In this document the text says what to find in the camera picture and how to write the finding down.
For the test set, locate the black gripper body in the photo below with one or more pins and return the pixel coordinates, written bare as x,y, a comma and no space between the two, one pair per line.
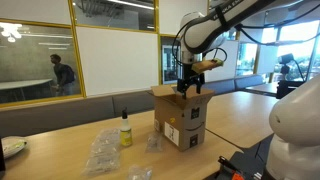
188,74

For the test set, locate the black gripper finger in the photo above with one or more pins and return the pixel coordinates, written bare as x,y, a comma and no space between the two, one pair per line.
199,82
182,87

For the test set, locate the small clear plastic bag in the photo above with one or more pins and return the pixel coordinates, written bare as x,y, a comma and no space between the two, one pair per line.
154,142

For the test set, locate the white yellow spray bottle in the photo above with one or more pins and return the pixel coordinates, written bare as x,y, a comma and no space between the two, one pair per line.
125,130

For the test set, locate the clear plastic bag front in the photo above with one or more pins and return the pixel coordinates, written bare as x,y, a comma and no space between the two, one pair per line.
139,173

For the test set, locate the large clear air pillow strip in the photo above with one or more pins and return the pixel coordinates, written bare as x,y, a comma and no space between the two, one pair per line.
104,154

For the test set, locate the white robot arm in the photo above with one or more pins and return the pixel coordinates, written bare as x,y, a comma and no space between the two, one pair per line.
294,152

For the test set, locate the brown cardboard box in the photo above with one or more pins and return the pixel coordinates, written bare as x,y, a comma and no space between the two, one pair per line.
181,119

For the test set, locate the black orange tool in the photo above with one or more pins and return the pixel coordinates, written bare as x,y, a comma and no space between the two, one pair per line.
234,173

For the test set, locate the man in dark shirt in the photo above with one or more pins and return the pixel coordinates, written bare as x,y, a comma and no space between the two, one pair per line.
65,76

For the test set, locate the grey bench seat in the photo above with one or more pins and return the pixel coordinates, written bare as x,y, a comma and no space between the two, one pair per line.
40,119

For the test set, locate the white round table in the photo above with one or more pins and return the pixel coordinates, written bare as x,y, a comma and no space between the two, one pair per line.
28,89

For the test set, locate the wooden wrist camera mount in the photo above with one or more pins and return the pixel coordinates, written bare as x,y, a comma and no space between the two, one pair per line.
202,66

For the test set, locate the black camera on stand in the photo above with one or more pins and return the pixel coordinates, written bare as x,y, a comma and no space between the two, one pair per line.
286,86

